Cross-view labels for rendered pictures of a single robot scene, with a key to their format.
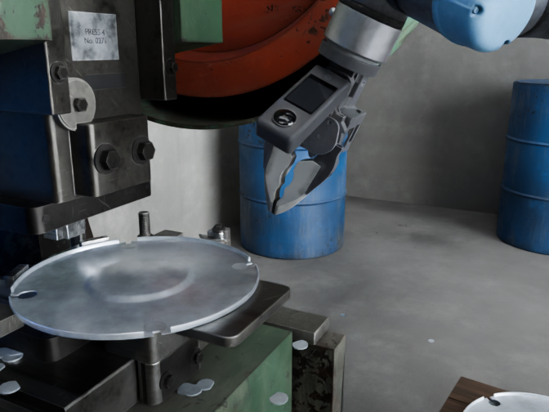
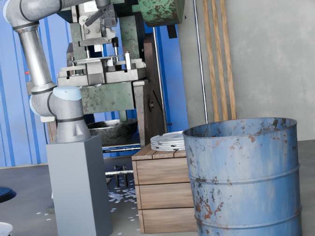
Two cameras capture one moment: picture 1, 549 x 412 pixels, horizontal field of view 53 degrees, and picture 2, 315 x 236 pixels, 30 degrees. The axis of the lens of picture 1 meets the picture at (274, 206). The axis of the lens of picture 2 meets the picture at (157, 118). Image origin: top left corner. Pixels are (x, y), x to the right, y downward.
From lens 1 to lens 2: 2.97 m
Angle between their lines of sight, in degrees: 69
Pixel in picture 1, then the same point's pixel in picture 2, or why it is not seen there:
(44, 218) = (80, 43)
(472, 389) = not seen: hidden behind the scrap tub
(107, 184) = (87, 36)
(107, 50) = (93, 9)
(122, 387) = (84, 79)
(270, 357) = (117, 84)
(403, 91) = not seen: outside the picture
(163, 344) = (89, 71)
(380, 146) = not seen: outside the picture
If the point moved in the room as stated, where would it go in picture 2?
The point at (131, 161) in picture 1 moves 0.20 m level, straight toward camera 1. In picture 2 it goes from (94, 32) to (61, 35)
